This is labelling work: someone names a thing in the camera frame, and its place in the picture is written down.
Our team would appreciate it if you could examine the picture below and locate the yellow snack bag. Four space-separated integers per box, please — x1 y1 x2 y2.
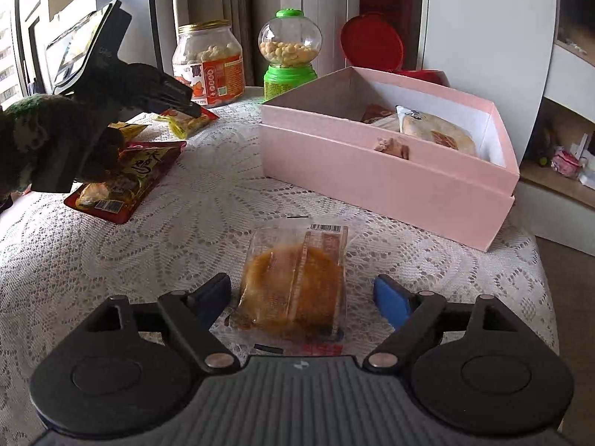
156 109 219 140

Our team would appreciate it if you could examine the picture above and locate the dark red chicken snack bag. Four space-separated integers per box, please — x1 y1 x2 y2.
64 141 187 224

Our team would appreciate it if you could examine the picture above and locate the brown cake clear packet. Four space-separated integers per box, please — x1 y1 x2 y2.
227 216 352 356

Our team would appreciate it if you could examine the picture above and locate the red snack packet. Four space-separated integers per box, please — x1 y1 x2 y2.
360 104 395 124

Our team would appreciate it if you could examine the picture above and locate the round rice cracker packet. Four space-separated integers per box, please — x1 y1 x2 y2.
395 106 477 157

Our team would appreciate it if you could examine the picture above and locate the glass jar gold lid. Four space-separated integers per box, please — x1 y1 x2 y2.
173 19 245 108

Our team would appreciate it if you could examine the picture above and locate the white lace tablecloth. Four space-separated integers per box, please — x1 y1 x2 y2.
1 91 559 445

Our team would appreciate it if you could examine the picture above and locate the green gumball candy dispenser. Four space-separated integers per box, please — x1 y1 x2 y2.
258 8 323 101

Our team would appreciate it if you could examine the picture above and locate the white tv cabinet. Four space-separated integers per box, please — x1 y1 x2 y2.
516 22 594 255

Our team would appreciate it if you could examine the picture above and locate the pink cardboard box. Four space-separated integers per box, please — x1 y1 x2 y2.
259 68 520 251

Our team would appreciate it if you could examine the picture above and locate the red trash bin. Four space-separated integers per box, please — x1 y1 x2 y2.
340 13 450 87

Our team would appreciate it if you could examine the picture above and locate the pink round container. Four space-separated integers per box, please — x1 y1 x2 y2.
551 147 582 179

